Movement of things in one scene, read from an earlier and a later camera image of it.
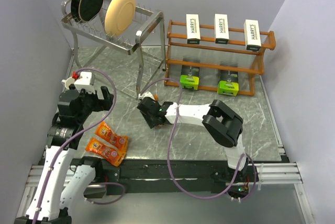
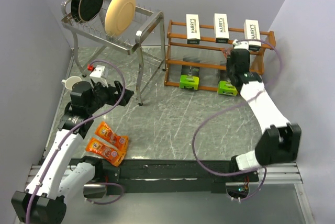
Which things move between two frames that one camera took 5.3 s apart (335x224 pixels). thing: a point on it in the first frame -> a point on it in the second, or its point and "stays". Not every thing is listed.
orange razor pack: (102, 131) stays
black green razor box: (189, 78) stays
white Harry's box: (192, 29) stays
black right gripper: (152, 123) -> (228, 66)
